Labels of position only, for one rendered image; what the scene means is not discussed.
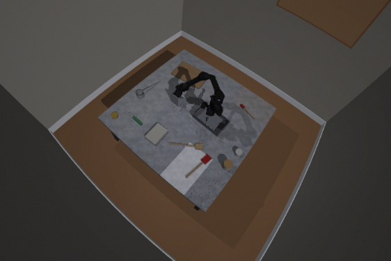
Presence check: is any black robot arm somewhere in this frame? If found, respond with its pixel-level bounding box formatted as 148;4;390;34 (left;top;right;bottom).
173;72;225;116

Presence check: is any green-handled screwdriver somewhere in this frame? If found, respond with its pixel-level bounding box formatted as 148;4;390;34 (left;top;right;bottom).
128;113;143;125

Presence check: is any brown wooden board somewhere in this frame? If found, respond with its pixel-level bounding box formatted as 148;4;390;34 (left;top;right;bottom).
171;61;206;89

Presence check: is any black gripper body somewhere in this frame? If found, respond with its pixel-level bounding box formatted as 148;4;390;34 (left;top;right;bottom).
200;102;223;116

